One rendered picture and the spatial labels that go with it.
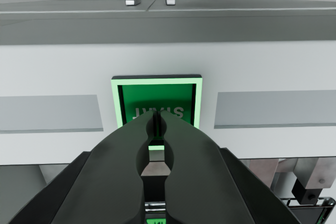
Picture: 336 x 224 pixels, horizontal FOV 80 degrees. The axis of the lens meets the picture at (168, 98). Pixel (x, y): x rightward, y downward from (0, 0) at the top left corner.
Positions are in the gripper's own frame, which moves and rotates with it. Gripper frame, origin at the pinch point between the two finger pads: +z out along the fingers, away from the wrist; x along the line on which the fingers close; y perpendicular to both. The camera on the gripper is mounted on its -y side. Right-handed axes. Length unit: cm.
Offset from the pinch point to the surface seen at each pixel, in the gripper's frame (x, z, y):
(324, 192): 31.8, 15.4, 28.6
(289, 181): 23.7, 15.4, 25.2
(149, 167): -1.7, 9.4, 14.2
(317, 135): 12.0, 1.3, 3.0
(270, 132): 8.3, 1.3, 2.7
